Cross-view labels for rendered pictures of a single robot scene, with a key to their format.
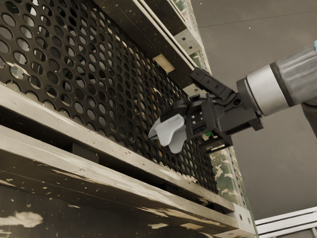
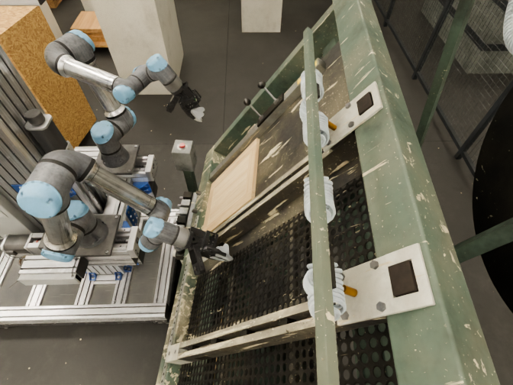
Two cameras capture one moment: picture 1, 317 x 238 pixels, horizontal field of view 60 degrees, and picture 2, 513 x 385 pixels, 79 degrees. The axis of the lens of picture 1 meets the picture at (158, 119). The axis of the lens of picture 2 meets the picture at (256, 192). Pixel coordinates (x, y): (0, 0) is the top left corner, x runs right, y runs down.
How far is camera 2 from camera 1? 107 cm
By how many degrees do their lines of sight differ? 69
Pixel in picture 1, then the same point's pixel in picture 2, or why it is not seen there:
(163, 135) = (226, 248)
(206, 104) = (205, 242)
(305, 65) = (169, 225)
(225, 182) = (191, 281)
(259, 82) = (185, 232)
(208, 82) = (198, 257)
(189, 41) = not seen: outside the picture
